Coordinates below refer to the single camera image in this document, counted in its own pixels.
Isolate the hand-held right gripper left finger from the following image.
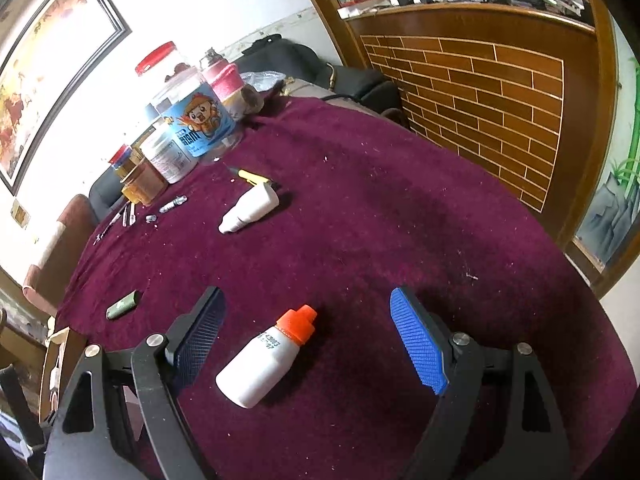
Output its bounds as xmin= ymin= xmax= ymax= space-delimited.
xmin=42 ymin=286 xmax=227 ymax=480

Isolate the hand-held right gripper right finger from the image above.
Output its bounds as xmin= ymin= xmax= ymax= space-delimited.
xmin=390 ymin=287 xmax=571 ymax=480

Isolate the white bottle with orange cap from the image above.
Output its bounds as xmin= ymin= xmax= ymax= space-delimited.
xmin=215 ymin=304 xmax=318 ymax=409

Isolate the green lighter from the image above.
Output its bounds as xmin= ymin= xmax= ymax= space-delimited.
xmin=105 ymin=291 xmax=141 ymax=320

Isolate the maroon tablecloth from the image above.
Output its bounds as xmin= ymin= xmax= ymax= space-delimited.
xmin=50 ymin=95 xmax=638 ymax=480

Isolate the brown chair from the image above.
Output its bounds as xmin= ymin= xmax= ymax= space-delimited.
xmin=22 ymin=194 xmax=101 ymax=317

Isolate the amber jar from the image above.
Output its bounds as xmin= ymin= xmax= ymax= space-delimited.
xmin=121 ymin=160 xmax=168 ymax=206

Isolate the yellow utility knife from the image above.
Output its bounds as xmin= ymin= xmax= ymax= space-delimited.
xmin=227 ymin=165 xmax=273 ymax=185

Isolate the black leather sofa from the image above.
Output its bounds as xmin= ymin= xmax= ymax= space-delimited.
xmin=89 ymin=167 xmax=123 ymax=221

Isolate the white lid jar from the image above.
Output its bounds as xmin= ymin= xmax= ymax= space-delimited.
xmin=140 ymin=130 xmax=200 ymax=184

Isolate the small red lid jar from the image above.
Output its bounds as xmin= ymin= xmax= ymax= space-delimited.
xmin=108 ymin=143 xmax=133 ymax=171

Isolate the blue label jar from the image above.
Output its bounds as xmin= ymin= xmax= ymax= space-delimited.
xmin=145 ymin=67 xmax=246 ymax=158

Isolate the wooden brick pattern counter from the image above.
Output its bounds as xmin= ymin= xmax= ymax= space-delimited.
xmin=345 ymin=2 xmax=601 ymax=216

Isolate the black leather seat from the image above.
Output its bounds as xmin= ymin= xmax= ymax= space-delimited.
xmin=325 ymin=62 xmax=411 ymax=131

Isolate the pink lid bottle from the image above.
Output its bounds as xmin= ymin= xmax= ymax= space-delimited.
xmin=200 ymin=49 xmax=246 ymax=111

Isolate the clear plastic bag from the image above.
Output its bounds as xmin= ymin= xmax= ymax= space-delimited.
xmin=239 ymin=71 xmax=286 ymax=92

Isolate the large red lid jar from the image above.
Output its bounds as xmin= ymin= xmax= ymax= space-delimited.
xmin=135 ymin=41 xmax=193 ymax=91

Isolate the black bag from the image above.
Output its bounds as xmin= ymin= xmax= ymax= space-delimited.
xmin=235 ymin=34 xmax=331 ymax=81

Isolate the framed painting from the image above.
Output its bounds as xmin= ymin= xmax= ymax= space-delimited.
xmin=0 ymin=0 xmax=133 ymax=196

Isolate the bamboo wall mural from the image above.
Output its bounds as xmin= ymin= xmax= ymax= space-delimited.
xmin=575 ymin=30 xmax=640 ymax=266

